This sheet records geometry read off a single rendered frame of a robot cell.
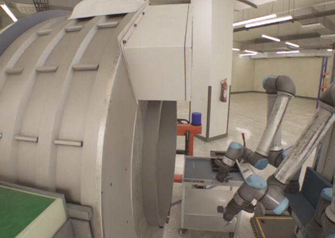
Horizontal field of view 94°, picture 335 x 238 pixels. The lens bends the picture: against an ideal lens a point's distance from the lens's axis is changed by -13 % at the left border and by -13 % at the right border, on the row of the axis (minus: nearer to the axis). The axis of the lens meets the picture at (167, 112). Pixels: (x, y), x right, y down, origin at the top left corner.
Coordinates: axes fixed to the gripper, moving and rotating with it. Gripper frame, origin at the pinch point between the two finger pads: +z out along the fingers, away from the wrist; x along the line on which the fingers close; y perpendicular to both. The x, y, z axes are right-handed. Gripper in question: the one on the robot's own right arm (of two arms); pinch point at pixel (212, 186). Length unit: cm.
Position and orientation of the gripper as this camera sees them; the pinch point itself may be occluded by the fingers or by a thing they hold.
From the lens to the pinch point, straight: 144.1
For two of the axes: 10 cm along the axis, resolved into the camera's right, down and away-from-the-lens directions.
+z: -4.0, 9.1, 0.8
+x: -0.2, -1.0, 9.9
